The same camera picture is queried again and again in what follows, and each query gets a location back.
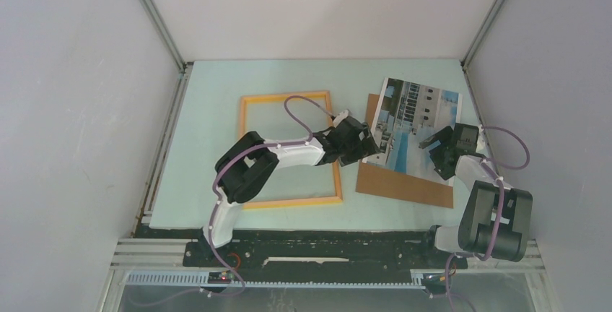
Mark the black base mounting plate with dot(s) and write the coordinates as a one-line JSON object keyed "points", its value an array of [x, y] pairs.
{"points": [[325, 256]]}

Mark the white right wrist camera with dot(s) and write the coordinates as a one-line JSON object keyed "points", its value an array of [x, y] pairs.
{"points": [[481, 141]]}

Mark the grey slotted cable duct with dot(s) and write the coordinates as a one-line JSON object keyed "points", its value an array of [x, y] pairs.
{"points": [[201, 279]]}

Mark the left aluminium corner post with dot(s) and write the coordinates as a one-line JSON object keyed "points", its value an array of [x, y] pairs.
{"points": [[162, 30]]}

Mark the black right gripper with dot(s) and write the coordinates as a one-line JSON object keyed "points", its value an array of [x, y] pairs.
{"points": [[445, 134]]}

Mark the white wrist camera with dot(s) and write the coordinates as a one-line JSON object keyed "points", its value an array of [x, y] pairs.
{"points": [[481, 141], [337, 119]]}

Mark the right aluminium corner post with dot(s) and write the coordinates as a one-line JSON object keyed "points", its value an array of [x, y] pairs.
{"points": [[482, 33]]}

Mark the printed building photo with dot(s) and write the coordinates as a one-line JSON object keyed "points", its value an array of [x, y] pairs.
{"points": [[406, 114]]}

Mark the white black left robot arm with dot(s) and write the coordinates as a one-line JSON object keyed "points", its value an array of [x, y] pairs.
{"points": [[245, 168]]}

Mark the aluminium front rail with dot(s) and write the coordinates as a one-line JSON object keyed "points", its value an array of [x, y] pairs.
{"points": [[150, 253]]}

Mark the brown cardboard backing board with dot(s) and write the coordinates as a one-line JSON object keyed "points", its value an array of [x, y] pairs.
{"points": [[378, 181]]}

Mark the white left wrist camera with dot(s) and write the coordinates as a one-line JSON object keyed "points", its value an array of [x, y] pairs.
{"points": [[337, 119]]}

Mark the aluminium corner post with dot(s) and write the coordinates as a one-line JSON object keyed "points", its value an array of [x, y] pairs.
{"points": [[482, 33], [162, 30]]}

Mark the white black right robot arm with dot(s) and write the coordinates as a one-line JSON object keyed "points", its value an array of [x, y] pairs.
{"points": [[496, 219]]}

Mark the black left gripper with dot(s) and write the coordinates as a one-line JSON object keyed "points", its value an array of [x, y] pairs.
{"points": [[364, 149]]}

